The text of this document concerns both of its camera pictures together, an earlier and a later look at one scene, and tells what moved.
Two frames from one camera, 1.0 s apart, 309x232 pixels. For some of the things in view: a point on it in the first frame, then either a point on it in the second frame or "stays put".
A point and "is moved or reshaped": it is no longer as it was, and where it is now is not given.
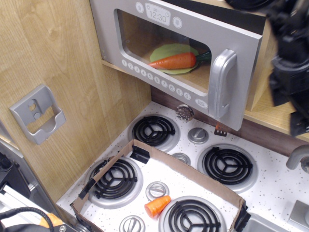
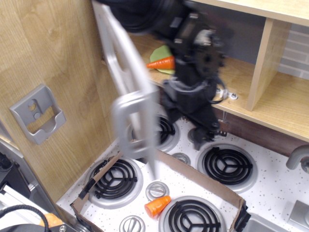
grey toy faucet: [300, 154] stays put
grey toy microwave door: [204, 59] is moved or reshaped
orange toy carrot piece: [153, 208] stays put
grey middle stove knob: [182, 157] stays put
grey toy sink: [299, 214] stays put
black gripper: [299, 119] → [195, 100]
